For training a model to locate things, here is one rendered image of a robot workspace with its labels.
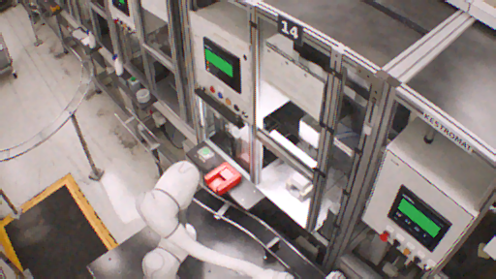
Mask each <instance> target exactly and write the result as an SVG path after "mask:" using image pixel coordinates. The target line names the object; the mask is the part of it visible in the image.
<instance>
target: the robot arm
mask: <svg viewBox="0 0 496 279"><path fill-rule="evenodd" d="M199 181H200V173H199V171H198V169H197V168H195V167H194V166H193V165H191V164H190V163H187V162H182V161H180V162H177V163H175V164H174V165H172V166H171V167H169V168H168V169H167V170H166V171H165V172H164V174H163V175H162V177H161V178H160V180H159V181H158V182H157V184H156V186H155V188H154V190H153V191H152V192H151V193H150V192H149V191H144V192H143V193H141V194H139V195H138V198H137V199H136V201H135V208H136V210H137V212H138V214H139V217H140V218H141V219H142V220H143V221H144V222H145V223H146V224H147V225H148V226H149V227H150V228H151V229H152V230H153V231H154V232H155V233H157V234H159V235H160V236H161V237H162V238H161V240H160V242H159V244H158V247H156V249H154V251H151V252H149V253H148V254H146V255H145V257H144V259H143V261H142V269H143V273H144V277H143V279H180V278H179V277H178V275H177V274H176V272H177V270H178V267H179V265H180V264H181V263H182V262H183V261H184V259H185V258H186V257H187V256H188V255H191V256H193V257H195V258H196V259H198V260H200V261H203V262H207V263H211V264H217V265H220V266H223V267H226V268H229V269H231V270H235V271H238V272H241V273H246V274H247V275H249V276H250V277H252V278H254V279H294V278H293V276H292V275H291V274H292V273H293V272H295V271H297V269H296V267H295V266H294V265H293V266H292V267H291V268H288V269H287V270H285V271H283V272H279V271H273V270H271V269H267V270H265V269H264V268H262V267H259V266H257V265H256V264H254V263H251V262H246V261H243V260H241V259H238V258H236V257H233V256H230V255H227V254H224V253H222V252H219V251H216V250H213V249H210V248H207V247H204V246H203V245H201V244H199V243H198V242H197V241H196V233H195V230H194V229H193V227H192V226H190V225H189V224H187V214H188V207H187V206H188V205H189V204H190V202H191V200H192V198H193V196H194V194H195V192H196V190H197V187H198V185H199Z"/></svg>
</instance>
